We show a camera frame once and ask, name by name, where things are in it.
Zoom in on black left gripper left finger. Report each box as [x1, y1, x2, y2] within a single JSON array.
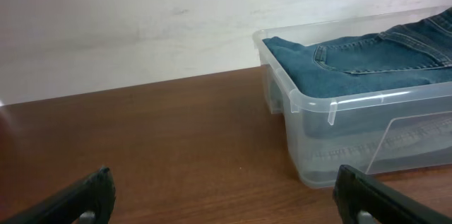
[[3, 167, 116, 224]]

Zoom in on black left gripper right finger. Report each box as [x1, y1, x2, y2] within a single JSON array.
[[333, 165, 448, 224]]

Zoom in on light blue jeans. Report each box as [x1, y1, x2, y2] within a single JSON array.
[[300, 112, 451, 173]]

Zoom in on dark blue jeans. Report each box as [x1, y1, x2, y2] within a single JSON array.
[[263, 9, 451, 98]]

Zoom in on clear plastic storage bin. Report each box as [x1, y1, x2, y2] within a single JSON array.
[[253, 7, 451, 188]]

